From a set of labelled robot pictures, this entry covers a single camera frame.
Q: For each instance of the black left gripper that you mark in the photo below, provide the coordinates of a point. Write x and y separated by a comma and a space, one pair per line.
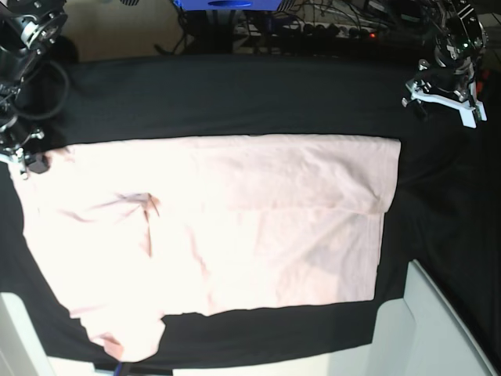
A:
450, 86

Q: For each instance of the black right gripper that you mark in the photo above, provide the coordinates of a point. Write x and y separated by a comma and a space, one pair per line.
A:
16, 132

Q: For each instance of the pink T-shirt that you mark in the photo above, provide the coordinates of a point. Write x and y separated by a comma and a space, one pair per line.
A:
126, 233

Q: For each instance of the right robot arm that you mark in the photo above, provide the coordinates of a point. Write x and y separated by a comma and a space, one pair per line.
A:
28, 31

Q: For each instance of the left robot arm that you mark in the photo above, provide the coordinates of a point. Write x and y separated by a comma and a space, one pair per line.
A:
459, 44

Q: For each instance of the orange black clamp right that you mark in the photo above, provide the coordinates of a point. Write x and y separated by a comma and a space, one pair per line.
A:
481, 82

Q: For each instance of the black table cloth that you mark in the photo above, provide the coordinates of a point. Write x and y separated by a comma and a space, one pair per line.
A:
446, 211

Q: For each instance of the white bin left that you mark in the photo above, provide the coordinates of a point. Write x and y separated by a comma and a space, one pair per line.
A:
21, 351

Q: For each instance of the white bin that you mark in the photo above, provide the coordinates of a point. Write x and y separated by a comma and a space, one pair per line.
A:
422, 334
21, 351

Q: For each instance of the blue box with hole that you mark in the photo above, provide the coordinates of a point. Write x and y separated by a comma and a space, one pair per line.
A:
197, 5

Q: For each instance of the orange blue clamp bottom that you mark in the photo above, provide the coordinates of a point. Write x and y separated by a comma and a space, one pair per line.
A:
122, 369

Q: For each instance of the white bin right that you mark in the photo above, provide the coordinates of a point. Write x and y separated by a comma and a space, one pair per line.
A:
422, 334

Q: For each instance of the black power strip with cables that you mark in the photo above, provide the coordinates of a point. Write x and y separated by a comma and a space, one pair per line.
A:
294, 26

